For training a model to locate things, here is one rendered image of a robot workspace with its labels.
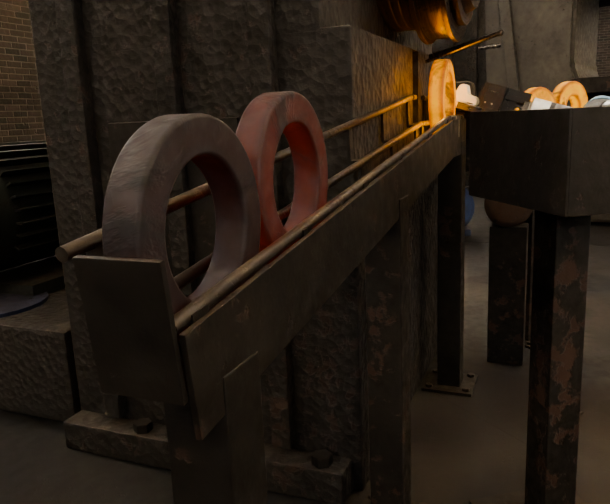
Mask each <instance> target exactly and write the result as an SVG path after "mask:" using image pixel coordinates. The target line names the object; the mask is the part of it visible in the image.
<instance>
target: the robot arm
mask: <svg viewBox="0 0 610 504"><path fill-rule="evenodd" d="M497 93H498V94H497ZM532 95H533V94H530V93H526V92H522V91H518V90H515V89H511V88H507V87H503V86H500V85H496V84H492V83H488V82H486V83H485V86H484V89H482V91H481V94H480V101H479V98H478V97H476V96H473V95H471V91H470V86H469V85H467V84H461V85H459V87H458V88H457V90H456V108H459V109H463V110H466V111H469V112H488V111H511V110H515V109H516V108H519V110H533V109H555V108H573V107H569V106H565V105H562V104H558V103H554V102H551V101H547V100H543V99H539V98H534V99H533V101H532V102H531V98H532ZM467 102H468V103H467ZM469 103H472V104H469ZM477 105H479V106H477ZM607 106H610V97H609V96H604V95H600V96H596V97H594V98H592V99H591V100H590V101H588V102H587V103H586V104H585V105H584V106H583V108H584V107H607Z"/></svg>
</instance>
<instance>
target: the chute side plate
mask: <svg viewBox="0 0 610 504"><path fill-rule="evenodd" d="M464 140H466V118H463V119H454V120H450V121H449V122H448V123H446V124H445V125H444V126H443V127H441V128H440V129H439V130H438V131H436V132H435V133H434V134H433V135H431V136H430V137H429V138H427V139H426V140H425V141H424V142H422V143H421V144H420V145H419V146H417V147H416V148H415V149H414V150H412V151H411V152H410V153H408V154H407V155H406V156H405V157H404V158H402V159H401V160H400V161H398V162H397V163H396V164H395V165H393V166H392V167H391V168H389V169H388V170H387V171H386V172H384V173H383V174H382V175H381V176H379V177H378V178H377V179H376V180H374V181H373V182H372V183H370V184H369V185H368V186H367V187H366V188H364V189H363V190H362V191H360V192H359V193H358V194H357V195H355V196H354V197H353V198H351V199H350V200H349V201H348V202H346V203H345V204H344V205H343V206H341V207H340V208H339V209H338V210H336V211H335V212H334V213H332V214H331V215H330V216H329V217H327V218H326V219H325V220H324V221H322V222H321V223H320V224H319V225H317V226H316V227H315V228H313V229H312V230H311V231H310V232H309V233H307V234H306V235H305V236H303V237H302V238H301V239H300V240H298V241H297V242H296V243H294V244H293V245H292V246H291V247H289V248H288V249H287V250H286V251H284V252H283V253H282V254H281V255H279V256H278V257H277V258H275V259H274V260H273V261H272V262H270V263H269V264H268V265H267V266H265V267H264V268H263V269H262V270H260V271H259V272H258V273H256V274H255V275H254V276H253V277H251V278H250V279H249V280H248V281H246V282H245V283H244V284H243V285H241V286H240V287H239V288H237V289H236V290H235V291H234V292H232V293H231V294H230V295H229V296H227V297H226V298H225V299H224V300H222V301H221V302H220V303H218V304H217V305H216V306H215V307H213V308H212V309H211V310H210V311H209V312H207V313H206V314H205V315H204V316H202V317H201V318H200V319H199V320H197V321H196V322H195V323H193V324H192V325H191V326H189V327H188V328H187V329H186V330H184V331H183V332H182V333H180V334H179V341H180V347H181V353H182V359H183V365H184V371H185V377H186V383H187V389H188V395H189V401H190V407H191V413H192V419H193V425H194V431H195V437H196V439H197V440H203V439H204V438H205V437H206V435H207V434H208V433H209V432H210V431H211V430H212V429H213V428H214V426H215V425H216V424H217V423H218V422H219V421H220V420H221V419H222V417H223V416H224V415H225V405H224V392H223V377H224V376H225V375H227V374H228V373H229V372H230V371H232V370H233V369H234V368H235V367H237V366H238V365H239V364H241V363H242V362H243V361H244V360H246V359H247V358H248V357H249V356H251V355H252V354H253V353H255V352H256V351H258V353H259V368H260V375H261V374H262V372H263V371H264V370H265V369H266V368H267V367H268V366H269V365H270V363H271V362H272V361H273V360H274V359H275V358H276V357H277V356H278V354H279V353H280V352H281V351H282V350H283V349H284V348H285V347H286V345H287V344H288V343H289V342H290V341H291V340H292V339H293V338H294V336H295V335H296V334H297V333H298V332H299V331H300V330H301V329H302V327H303V326H304V325H305V324H306V323H307V322H308V321H309V320H310V318H311V317H312V316H313V315H314V314H315V313H316V312H317V311H318V309H319V308H320V307H321V306H322V305H323V304H324V303H325V302H326V300H327V299H328V298H329V297H330V296H331V295H332V294H333V293H334V291H335V290H336V289H337V288H338V287H339V286H340V285H341V284H342V282H343V281H344V280H345V279H346V278H347V277H348V276H349V275H350V273H351V272H352V271H353V270H354V269H355V268H356V267H357V266H358V264H359V263H360V262H361V261H362V260H363V259H364V258H365V257H366V255H367V254H368V253H369V252H370V251H371V250H372V249H373V248H374V246H375V245H376V244H377V243H378V242H379V241H380V240H381V239H382V237H383V236H384V235H385V234H386V233H387V232H388V231H389V230H390V228H391V227H392V226H393V225H394V224H395V223H396V222H397V221H398V219H399V199H400V198H402V197H404V196H406V195H408V196H409V207H410V206H411V205H412V204H413V203H414V201H415V200H416V199H417V198H418V197H419V196H420V195H421V194H422V192H423V191H424V190H425V189H426V188H427V187H428V186H429V185H430V183H431V182H432V181H433V180H434V179H435V178H436V177H437V176H438V174H439V173H440V172H441V171H442V170H443V169H444V168H445V167H446V165H447V164H448V163H449V162H450V161H451V160H452V159H453V158H454V157H456V156H458V155H460V154H461V142H462V141H464Z"/></svg>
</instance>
